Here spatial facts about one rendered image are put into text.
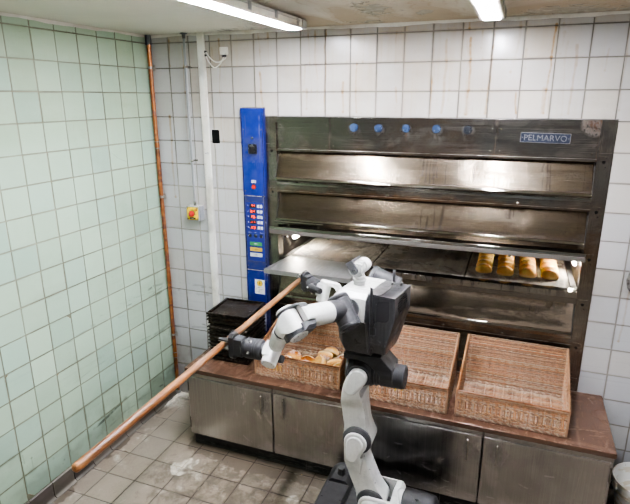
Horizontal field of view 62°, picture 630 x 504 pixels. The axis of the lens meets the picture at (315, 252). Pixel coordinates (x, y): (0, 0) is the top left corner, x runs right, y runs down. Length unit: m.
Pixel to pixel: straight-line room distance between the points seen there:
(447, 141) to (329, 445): 1.88
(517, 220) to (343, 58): 1.34
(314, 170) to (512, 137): 1.15
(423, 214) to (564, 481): 1.57
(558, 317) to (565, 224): 0.54
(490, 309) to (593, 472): 0.96
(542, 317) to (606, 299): 0.34
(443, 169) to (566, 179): 0.64
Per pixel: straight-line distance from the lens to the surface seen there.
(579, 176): 3.10
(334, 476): 3.16
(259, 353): 2.26
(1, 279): 3.03
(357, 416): 2.65
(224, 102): 3.53
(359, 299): 2.28
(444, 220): 3.15
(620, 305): 3.29
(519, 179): 3.08
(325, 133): 3.26
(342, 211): 3.28
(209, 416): 3.60
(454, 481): 3.22
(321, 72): 3.25
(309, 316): 2.01
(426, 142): 3.12
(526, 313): 3.28
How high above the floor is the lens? 2.22
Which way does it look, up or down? 16 degrees down
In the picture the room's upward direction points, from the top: straight up
